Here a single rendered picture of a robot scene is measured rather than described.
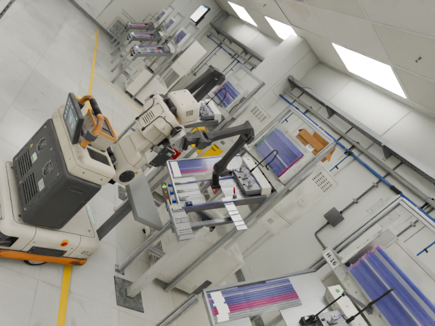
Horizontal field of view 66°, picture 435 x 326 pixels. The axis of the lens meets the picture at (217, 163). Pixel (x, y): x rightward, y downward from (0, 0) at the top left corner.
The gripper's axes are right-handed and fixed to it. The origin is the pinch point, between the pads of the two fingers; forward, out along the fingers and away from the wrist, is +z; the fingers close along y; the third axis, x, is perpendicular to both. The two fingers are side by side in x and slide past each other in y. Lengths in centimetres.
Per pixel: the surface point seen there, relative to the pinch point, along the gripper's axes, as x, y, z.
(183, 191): 23.4, 9.0, 2.6
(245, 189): -24.2, -4.6, -3.4
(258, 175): -40.6, 10.5, -5.6
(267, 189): -41.2, -7.6, -4.2
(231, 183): -18.5, 14.4, 2.6
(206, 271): 5, -10, 78
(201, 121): -19, 135, 0
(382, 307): -53, -128, -15
